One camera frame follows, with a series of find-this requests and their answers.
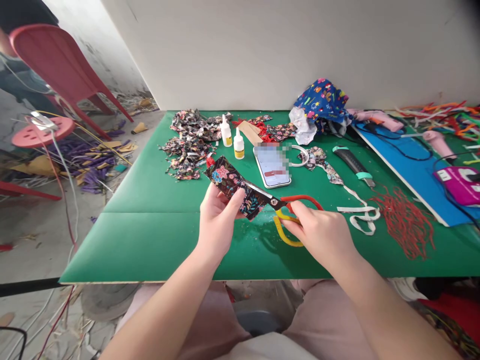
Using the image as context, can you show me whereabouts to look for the person's legs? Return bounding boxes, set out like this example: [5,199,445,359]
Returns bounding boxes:
[114,279,376,360]

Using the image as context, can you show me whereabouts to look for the white ribbon tape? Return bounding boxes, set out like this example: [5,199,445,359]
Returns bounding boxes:
[336,182,382,237]

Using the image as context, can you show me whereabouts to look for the red and yellow handled scissors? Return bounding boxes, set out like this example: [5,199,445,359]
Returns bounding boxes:
[239,179,325,249]

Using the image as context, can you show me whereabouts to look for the pile of colourful pipe cleaners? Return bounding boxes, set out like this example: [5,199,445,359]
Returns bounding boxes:
[392,99,480,144]

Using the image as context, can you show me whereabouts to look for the brown cardboard piece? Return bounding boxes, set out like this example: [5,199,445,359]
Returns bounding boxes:
[239,119,264,144]

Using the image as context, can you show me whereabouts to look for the person's body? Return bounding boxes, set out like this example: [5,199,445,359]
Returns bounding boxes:
[221,331,313,360]

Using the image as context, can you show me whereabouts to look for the black cable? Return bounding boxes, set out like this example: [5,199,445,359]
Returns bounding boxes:
[359,121,480,230]

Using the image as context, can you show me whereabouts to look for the round grey base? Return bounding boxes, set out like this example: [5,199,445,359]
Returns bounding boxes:
[80,282,143,323]

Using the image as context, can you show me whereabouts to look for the magenta power strip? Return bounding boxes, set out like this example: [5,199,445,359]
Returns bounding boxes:
[432,167,480,207]

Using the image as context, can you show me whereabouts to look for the grey stool seat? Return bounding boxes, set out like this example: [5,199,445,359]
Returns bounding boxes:
[235,310,283,337]

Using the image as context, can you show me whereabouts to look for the black floral fabric piece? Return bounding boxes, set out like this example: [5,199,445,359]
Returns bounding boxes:
[204,155,272,221]

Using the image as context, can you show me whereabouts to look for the pink glue gun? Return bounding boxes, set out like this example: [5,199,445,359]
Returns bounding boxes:
[344,107,408,133]

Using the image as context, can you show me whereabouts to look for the red plastic stool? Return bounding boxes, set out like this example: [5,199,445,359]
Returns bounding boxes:
[10,115,76,149]

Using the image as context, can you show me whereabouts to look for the black and teal utility knife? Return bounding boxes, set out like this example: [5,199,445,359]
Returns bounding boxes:
[332,145,377,189]

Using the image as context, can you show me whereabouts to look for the white ring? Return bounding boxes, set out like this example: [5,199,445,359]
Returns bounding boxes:
[286,143,313,169]

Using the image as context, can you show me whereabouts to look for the bundle of red cords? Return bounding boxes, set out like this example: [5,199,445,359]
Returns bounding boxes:
[370,185,438,262]

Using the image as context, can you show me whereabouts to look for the short white glue bottle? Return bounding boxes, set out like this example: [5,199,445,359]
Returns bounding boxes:
[232,127,246,161]

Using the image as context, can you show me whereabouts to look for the blue board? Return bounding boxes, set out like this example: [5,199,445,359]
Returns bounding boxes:
[351,120,480,228]

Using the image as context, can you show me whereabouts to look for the floral fabric strip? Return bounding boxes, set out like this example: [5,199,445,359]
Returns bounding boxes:
[306,146,347,187]

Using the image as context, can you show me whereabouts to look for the floral fabric with red fringe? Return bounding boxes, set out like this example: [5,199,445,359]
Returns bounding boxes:
[231,114,299,144]

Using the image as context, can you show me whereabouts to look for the red chair leg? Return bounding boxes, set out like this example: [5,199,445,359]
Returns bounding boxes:
[0,181,63,202]

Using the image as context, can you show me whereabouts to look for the white shoe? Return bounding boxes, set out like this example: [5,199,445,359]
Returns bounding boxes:
[387,277,429,302]

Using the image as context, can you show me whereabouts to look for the pile of purple scraps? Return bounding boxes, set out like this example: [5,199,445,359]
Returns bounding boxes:
[47,119,130,195]

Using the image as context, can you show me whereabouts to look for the crumpled white paper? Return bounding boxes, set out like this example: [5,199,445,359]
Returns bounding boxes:
[287,106,320,146]

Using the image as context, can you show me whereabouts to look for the pile of floral fabric scraps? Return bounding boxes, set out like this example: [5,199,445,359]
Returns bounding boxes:
[157,108,234,182]

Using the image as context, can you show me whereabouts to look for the blue patterned fabric bundle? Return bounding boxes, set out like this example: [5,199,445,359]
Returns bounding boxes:
[292,77,354,137]

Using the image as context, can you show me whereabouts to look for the person's left hand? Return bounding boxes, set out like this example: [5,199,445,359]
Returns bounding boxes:
[198,182,247,260]

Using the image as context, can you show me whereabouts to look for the red plastic chair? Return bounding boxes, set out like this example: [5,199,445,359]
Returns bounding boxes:
[8,23,135,140]

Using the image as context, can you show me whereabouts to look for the red cloth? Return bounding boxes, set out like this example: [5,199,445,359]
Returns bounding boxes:
[419,290,480,360]

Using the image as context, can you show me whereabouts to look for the white smartphone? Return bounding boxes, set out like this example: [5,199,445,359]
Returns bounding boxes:
[252,142,293,190]

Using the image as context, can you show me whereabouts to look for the person's right hand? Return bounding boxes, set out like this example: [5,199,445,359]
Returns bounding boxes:
[279,200,356,268]

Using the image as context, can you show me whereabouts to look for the green table mat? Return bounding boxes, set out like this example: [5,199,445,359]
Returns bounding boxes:
[58,109,480,284]

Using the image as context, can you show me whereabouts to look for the tall white glue bottle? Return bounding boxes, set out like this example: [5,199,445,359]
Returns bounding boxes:
[220,113,234,148]

